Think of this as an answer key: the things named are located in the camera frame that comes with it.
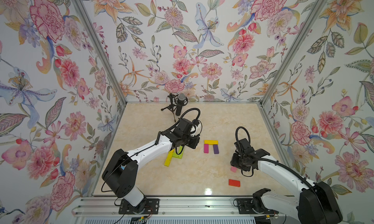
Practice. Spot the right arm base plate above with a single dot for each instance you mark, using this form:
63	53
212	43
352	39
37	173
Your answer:
253	205

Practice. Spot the black microphone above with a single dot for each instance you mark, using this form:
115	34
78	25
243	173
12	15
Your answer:
180	101

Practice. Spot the long yellow block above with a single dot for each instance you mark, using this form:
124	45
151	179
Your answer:
211	142
169	158

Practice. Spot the magenta block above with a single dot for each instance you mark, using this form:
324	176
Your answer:
206	148

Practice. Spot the lime green block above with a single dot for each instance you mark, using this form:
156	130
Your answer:
181	151
180	156

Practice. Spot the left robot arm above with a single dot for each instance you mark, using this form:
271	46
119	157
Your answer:
121	171

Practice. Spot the red block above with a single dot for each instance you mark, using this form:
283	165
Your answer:
234	183

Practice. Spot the aluminium front rail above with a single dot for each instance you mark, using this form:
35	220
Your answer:
107	206

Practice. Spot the pink block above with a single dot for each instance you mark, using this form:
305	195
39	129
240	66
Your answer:
233	169

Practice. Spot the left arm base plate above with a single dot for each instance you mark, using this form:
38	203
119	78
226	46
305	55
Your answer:
146	206

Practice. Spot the purple block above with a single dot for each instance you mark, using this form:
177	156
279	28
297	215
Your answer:
215	149

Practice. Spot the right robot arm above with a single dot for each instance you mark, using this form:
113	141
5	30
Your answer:
309	203

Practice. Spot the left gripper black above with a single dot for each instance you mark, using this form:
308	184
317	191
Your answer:
194	143

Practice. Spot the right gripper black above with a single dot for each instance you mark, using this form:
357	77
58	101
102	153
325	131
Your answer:
233	161

